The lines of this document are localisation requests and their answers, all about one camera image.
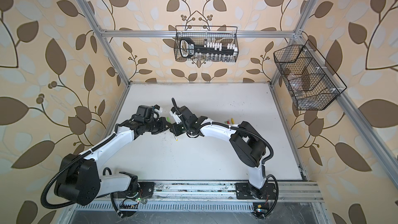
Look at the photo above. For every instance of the black tool in basket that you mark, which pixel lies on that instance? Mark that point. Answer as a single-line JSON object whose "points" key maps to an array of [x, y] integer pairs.
{"points": [[188, 48]]}

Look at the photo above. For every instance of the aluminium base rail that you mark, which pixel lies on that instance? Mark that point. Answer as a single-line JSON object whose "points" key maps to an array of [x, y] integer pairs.
{"points": [[216, 196]]}

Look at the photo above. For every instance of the right wall wire basket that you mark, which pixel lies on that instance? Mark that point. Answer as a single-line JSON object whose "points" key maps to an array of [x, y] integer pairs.
{"points": [[311, 81]]}

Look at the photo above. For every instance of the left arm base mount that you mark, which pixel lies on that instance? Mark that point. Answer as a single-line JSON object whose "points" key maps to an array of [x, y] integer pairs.
{"points": [[136, 193]]}

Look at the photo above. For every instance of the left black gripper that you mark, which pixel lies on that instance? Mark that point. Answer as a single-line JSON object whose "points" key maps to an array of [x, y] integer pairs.
{"points": [[162, 121]]}

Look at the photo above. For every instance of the wall wire basket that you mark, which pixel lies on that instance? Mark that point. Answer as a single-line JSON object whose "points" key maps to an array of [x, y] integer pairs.
{"points": [[224, 34], [311, 81]]}

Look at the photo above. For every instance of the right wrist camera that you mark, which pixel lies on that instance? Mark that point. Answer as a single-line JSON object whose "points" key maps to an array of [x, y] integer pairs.
{"points": [[176, 113]]}

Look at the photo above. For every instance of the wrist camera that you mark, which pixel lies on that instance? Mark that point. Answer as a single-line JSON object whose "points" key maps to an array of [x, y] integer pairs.
{"points": [[176, 113], [146, 114]]}

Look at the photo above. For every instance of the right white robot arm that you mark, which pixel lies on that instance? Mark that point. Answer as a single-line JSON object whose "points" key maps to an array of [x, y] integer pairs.
{"points": [[251, 148]]}

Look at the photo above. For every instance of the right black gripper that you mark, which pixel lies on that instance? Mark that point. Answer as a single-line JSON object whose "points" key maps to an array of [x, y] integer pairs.
{"points": [[175, 130]]}

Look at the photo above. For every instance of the back wall wire basket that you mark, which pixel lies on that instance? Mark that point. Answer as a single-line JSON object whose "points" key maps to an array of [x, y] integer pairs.
{"points": [[224, 34]]}

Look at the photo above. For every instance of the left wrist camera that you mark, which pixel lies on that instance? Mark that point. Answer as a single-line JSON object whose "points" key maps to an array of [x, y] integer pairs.
{"points": [[146, 114]]}

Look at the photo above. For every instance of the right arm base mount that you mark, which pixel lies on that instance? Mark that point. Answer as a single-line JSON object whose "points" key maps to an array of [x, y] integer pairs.
{"points": [[268, 196]]}

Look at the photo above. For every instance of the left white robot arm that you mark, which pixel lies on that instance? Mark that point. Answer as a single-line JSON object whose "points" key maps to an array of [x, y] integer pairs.
{"points": [[79, 181]]}

